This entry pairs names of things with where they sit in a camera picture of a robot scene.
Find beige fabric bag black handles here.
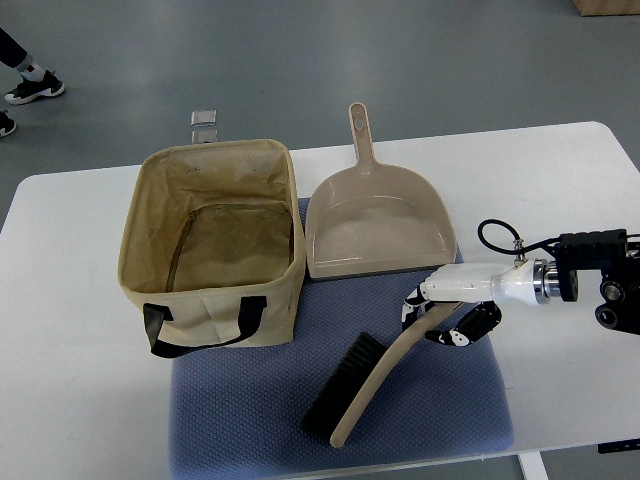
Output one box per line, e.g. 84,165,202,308
117,139,306,358

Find person leg with sneaker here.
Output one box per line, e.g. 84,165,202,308
1,29,65,105

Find beige plastic dustpan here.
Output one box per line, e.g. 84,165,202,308
305,103,458,280

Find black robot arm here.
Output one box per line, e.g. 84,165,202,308
477,219,639,335

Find cardboard box corner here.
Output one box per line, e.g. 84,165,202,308
572,0,640,16

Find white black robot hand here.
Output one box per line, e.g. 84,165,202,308
397,261,539,350

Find blue textured mat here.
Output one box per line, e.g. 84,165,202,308
168,196,516,477

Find metal floor plate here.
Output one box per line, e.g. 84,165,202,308
191,128,218,144
190,109,217,126

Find beige hand broom black bristles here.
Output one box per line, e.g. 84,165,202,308
301,302,462,448

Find black table control panel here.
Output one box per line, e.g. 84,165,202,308
597,438,640,454

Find lower metal floor plate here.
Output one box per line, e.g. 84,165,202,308
191,128,218,144

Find upper metal floor plate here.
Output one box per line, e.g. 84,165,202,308
190,109,217,126

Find white table leg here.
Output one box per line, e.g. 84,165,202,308
518,452,549,480

